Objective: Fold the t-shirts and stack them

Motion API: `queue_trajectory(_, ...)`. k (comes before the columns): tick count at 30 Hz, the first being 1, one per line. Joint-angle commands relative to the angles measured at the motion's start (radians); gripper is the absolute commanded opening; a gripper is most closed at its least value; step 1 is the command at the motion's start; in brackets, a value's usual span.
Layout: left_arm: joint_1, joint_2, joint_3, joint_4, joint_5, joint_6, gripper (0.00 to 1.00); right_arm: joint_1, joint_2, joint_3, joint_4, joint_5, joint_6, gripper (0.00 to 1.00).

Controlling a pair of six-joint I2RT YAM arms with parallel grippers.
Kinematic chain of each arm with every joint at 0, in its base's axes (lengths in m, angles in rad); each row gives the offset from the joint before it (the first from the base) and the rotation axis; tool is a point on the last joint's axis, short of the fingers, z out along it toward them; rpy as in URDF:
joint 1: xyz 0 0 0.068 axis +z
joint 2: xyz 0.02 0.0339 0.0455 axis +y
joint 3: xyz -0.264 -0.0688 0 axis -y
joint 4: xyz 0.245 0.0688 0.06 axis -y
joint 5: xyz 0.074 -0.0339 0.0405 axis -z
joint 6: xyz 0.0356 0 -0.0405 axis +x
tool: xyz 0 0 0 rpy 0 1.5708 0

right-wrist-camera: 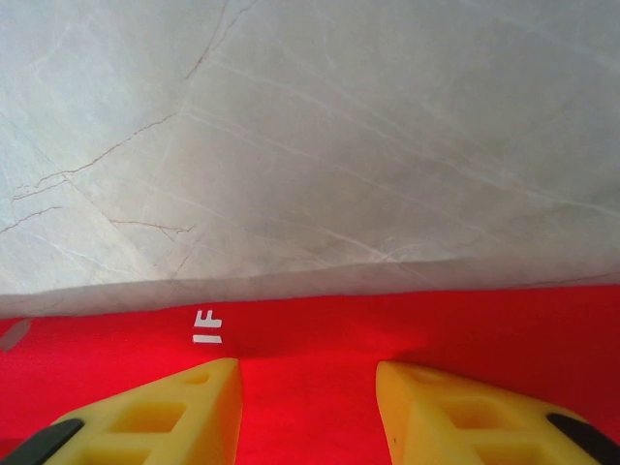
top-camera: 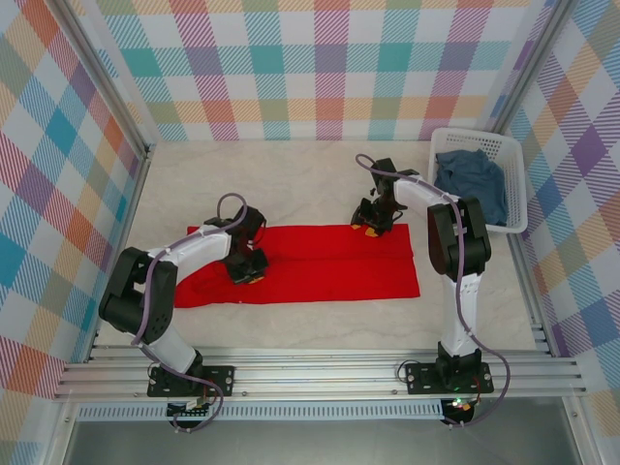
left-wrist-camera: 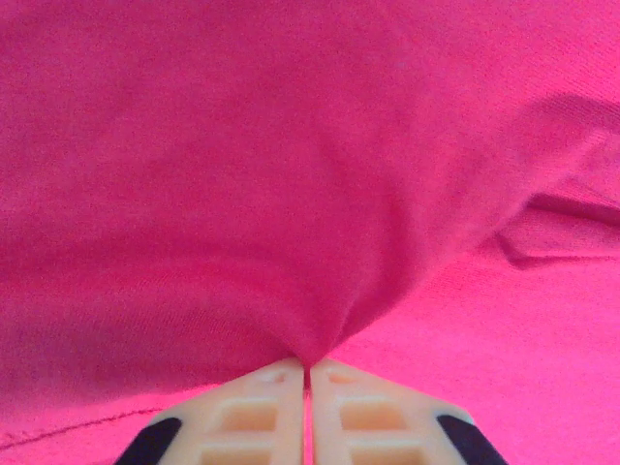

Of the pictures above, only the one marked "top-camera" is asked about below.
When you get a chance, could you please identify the red t-shirt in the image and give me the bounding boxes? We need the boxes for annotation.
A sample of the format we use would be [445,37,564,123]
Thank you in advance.
[172,222,421,310]

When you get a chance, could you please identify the blue t-shirt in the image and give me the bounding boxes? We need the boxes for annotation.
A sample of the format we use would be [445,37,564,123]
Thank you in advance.
[433,148,509,228]

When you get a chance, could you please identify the white plastic laundry basket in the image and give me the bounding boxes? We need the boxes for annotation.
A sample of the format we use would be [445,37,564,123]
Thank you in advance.
[424,127,528,236]

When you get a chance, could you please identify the small black controller board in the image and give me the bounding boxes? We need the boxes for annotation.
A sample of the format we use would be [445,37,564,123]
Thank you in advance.
[166,397,217,420]
[443,396,476,423]

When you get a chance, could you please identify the grey metal sheet panel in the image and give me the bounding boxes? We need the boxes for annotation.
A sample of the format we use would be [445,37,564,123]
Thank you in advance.
[62,418,582,465]

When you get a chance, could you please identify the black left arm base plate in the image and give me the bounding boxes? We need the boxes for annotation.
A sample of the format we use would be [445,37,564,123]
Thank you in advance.
[146,365,236,399]

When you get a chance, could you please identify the aluminium mounting rail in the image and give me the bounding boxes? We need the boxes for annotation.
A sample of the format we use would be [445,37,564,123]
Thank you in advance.
[52,346,587,401]

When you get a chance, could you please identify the white slotted cable duct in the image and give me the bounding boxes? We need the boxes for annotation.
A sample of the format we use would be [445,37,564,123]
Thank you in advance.
[76,399,446,421]

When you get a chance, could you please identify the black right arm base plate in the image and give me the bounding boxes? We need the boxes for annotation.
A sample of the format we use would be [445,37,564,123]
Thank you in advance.
[404,360,495,396]

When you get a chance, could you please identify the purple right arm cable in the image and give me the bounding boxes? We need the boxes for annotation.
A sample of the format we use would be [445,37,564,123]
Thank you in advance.
[356,153,512,430]

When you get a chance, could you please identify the aluminium frame post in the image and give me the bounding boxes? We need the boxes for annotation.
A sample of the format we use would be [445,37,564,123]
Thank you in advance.
[46,0,160,159]
[489,0,582,140]

